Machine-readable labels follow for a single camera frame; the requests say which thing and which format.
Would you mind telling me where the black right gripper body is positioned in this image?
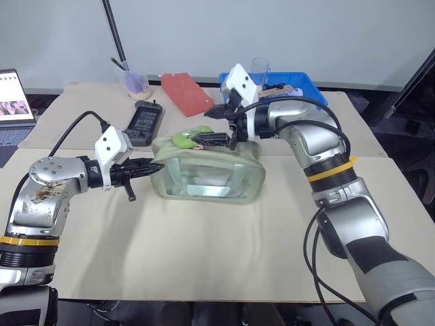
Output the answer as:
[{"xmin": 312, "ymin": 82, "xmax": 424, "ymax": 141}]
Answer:
[{"xmin": 225, "ymin": 107, "xmax": 249, "ymax": 151}]

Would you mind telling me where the black right arm lower cable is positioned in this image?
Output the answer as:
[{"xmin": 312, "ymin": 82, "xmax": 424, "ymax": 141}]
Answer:
[{"xmin": 302, "ymin": 206, "xmax": 380, "ymax": 326}]

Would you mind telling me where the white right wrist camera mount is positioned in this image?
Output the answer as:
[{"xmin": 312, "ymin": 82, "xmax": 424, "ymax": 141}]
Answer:
[{"xmin": 222, "ymin": 62, "xmax": 262, "ymax": 141}]

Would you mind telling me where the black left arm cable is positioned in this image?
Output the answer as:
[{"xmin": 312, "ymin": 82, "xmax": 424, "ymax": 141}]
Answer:
[{"xmin": 48, "ymin": 111, "xmax": 112, "ymax": 158}]

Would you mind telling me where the beige table cloth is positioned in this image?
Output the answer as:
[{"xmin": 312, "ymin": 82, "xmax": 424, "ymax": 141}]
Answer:
[{"xmin": 0, "ymin": 147, "xmax": 435, "ymax": 304}]

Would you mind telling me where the black stir stick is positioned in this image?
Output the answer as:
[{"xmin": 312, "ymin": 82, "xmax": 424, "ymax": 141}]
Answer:
[{"xmin": 110, "ymin": 56, "xmax": 132, "ymax": 73}]

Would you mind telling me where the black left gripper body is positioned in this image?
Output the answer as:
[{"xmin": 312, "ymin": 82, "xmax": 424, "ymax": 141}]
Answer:
[{"xmin": 109, "ymin": 162, "xmax": 137, "ymax": 204}]

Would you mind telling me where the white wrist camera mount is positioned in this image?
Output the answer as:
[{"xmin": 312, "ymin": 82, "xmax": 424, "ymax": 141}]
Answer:
[
  {"xmin": 94, "ymin": 126, "xmax": 135, "ymax": 192},
  {"xmin": 222, "ymin": 62, "xmax": 262, "ymax": 141}
]

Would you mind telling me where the black equipment frame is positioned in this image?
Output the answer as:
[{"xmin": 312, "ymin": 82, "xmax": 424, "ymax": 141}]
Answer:
[{"xmin": 372, "ymin": 44, "xmax": 435, "ymax": 206}]

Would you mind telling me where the grey laptop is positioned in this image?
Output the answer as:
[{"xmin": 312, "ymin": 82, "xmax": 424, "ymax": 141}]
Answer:
[{"xmin": 0, "ymin": 68, "xmax": 38, "ymax": 169}]

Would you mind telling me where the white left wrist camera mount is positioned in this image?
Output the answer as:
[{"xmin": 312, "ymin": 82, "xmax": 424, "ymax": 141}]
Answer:
[{"xmin": 94, "ymin": 126, "xmax": 135, "ymax": 192}]

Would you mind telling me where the blue plastic bin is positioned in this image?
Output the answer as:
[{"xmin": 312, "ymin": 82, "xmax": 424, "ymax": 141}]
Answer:
[{"xmin": 218, "ymin": 71, "xmax": 330, "ymax": 112}]

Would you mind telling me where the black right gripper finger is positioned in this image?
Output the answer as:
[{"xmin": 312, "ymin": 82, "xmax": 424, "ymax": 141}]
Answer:
[
  {"xmin": 203, "ymin": 103, "xmax": 228, "ymax": 121},
  {"xmin": 193, "ymin": 132, "xmax": 234, "ymax": 148}
]

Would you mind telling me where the clear beaker with purple contents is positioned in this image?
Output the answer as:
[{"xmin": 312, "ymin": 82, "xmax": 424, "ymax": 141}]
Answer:
[{"xmin": 114, "ymin": 60, "xmax": 152, "ymax": 101}]

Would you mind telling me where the black ribbed pole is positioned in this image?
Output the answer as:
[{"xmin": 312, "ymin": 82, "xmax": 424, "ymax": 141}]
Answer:
[{"xmin": 101, "ymin": 0, "xmax": 128, "ymax": 64}]

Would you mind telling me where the green plush keychain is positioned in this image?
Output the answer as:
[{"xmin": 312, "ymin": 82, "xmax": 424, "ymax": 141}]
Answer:
[{"xmin": 172, "ymin": 125, "xmax": 215, "ymax": 151}]

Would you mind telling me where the green pouch with clear window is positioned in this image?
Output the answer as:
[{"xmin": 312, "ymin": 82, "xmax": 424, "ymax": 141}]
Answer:
[{"xmin": 150, "ymin": 133, "xmax": 267, "ymax": 206}]

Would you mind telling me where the black handheld controller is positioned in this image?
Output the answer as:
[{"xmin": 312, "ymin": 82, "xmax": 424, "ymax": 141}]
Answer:
[{"xmin": 122, "ymin": 98, "xmax": 164, "ymax": 148}]

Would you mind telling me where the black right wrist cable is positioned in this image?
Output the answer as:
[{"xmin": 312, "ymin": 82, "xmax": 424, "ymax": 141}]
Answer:
[{"xmin": 228, "ymin": 87, "xmax": 352, "ymax": 162}]

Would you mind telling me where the wooden piece in bin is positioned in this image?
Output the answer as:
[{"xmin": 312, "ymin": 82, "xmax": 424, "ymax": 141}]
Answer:
[{"xmin": 257, "ymin": 84, "xmax": 297, "ymax": 98}]

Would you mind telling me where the clear drinking glass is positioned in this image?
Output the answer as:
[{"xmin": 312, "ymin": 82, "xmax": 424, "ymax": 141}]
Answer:
[{"xmin": 251, "ymin": 58, "xmax": 272, "ymax": 92}]

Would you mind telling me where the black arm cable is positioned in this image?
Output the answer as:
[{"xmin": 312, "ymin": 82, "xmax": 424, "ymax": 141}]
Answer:
[
  {"xmin": 302, "ymin": 206, "xmax": 380, "ymax": 326},
  {"xmin": 48, "ymin": 111, "xmax": 112, "ymax": 158}
]

